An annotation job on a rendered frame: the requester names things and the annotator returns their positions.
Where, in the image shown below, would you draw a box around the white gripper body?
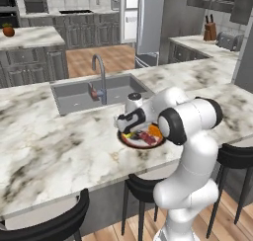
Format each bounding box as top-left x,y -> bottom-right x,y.
113,116 -> 124,133

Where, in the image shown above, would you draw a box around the dark rimmed white plate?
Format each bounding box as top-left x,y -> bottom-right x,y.
117,120 -> 167,150

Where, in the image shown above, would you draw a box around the red steak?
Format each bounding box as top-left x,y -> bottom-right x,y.
138,131 -> 157,145

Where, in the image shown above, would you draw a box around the orange cheese wedge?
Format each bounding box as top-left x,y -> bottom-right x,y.
147,123 -> 163,139

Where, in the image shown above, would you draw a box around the steel fridge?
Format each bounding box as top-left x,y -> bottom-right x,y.
119,0 -> 166,70

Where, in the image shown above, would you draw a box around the red brown sponge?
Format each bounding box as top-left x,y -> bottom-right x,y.
88,82 -> 99,101

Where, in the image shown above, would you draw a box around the grey curved tap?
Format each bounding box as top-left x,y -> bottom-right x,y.
91,53 -> 109,106

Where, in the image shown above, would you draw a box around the grey sink basin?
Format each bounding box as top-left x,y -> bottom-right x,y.
49,73 -> 156,118

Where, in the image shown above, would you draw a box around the black bar stool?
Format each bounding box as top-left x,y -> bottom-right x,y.
0,188 -> 91,241
121,173 -> 166,241
206,142 -> 253,240

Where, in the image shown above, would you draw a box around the grey corner base cupboards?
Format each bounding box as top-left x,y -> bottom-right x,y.
168,40 -> 212,65

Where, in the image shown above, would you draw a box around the grey base cupboard run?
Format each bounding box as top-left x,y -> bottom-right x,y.
19,12 -> 122,50

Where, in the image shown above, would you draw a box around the grey island cupboards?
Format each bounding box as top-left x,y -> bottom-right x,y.
0,44 -> 70,89

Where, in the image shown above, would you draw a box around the black hob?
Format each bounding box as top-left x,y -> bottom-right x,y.
58,9 -> 95,15

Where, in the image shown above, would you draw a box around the grey coffee machine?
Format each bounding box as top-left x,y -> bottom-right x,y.
110,0 -> 122,12

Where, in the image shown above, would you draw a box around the brown knife block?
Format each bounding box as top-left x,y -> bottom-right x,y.
203,14 -> 218,42

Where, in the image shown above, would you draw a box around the grey toaster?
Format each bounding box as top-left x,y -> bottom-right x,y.
215,30 -> 245,52

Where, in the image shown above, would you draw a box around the grey tall cupboard side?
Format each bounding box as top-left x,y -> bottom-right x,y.
231,23 -> 253,95

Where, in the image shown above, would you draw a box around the dark microwave oven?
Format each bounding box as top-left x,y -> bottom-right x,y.
23,0 -> 50,15

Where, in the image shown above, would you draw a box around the dark oven stack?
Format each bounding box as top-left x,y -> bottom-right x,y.
0,0 -> 22,29

